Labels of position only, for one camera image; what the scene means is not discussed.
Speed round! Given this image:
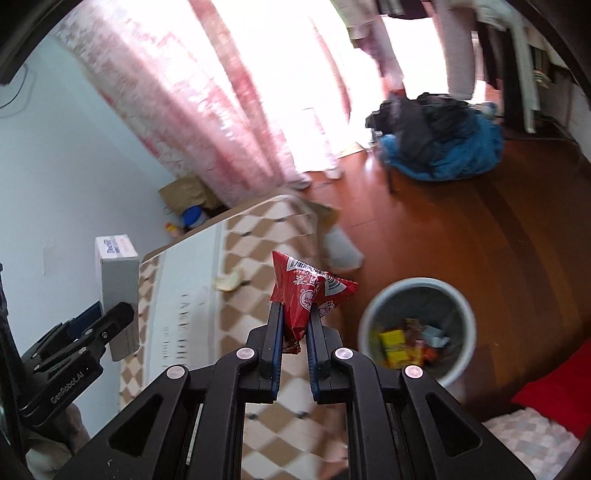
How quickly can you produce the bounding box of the yellow cigarette pack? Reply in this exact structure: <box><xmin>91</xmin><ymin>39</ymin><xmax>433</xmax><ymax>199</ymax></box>
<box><xmin>379</xmin><ymin>329</ymin><xmax>407</xmax><ymax>353</ymax></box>

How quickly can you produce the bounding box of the white medicine box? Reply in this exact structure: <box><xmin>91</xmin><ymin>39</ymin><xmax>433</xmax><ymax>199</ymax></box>
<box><xmin>95</xmin><ymin>234</ymin><xmax>140</xmax><ymax>362</ymax></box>

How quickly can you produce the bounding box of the orange yellow snack bag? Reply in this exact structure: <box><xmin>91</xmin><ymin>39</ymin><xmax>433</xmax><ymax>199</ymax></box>
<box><xmin>381</xmin><ymin>318</ymin><xmax>440</xmax><ymax>369</ymax></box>

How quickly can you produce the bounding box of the red small snack packet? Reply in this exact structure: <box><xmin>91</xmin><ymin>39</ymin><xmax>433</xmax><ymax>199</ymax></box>
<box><xmin>270</xmin><ymin>251</ymin><xmax>359</xmax><ymax>354</ymax></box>

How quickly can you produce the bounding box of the blue white milk carton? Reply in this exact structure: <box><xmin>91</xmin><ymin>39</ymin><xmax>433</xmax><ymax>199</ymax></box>
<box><xmin>421</xmin><ymin>325</ymin><xmax>450</xmax><ymax>349</ymax></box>

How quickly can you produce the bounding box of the white round trash bin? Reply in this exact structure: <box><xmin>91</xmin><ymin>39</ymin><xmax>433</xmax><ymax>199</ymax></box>
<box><xmin>358</xmin><ymin>277</ymin><xmax>477</xmax><ymax>388</ymax></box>

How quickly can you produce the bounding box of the checkered tablecloth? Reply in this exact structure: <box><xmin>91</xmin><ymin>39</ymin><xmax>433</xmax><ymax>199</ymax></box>
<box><xmin>117</xmin><ymin>193</ymin><xmax>352</xmax><ymax>480</ymax></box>

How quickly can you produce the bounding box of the yellow fruit peel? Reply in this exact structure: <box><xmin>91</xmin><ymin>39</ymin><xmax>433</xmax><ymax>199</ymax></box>
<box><xmin>213</xmin><ymin>267</ymin><xmax>249</xmax><ymax>293</ymax></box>

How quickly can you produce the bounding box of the brown paper bag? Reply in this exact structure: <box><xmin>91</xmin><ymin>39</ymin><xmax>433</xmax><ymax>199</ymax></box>
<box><xmin>158</xmin><ymin>175</ymin><xmax>223</xmax><ymax>216</ymax></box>

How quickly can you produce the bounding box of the checkered pastel blanket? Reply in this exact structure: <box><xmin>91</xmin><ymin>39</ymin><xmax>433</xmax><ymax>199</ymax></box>
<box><xmin>484</xmin><ymin>408</ymin><xmax>580</xmax><ymax>479</ymax></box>

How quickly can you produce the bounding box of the red pillow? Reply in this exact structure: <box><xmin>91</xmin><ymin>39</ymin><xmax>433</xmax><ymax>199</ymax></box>
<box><xmin>512</xmin><ymin>339</ymin><xmax>591</xmax><ymax>440</ymax></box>

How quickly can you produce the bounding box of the blue clothes pile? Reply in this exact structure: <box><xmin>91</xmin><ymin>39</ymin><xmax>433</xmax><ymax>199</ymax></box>
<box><xmin>366</xmin><ymin>93</ymin><xmax>504</xmax><ymax>182</ymax></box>

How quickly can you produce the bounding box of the pink floral curtain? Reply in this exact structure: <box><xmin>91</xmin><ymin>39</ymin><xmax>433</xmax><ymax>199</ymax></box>
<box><xmin>53</xmin><ymin>1</ymin><xmax>404</xmax><ymax>206</ymax></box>

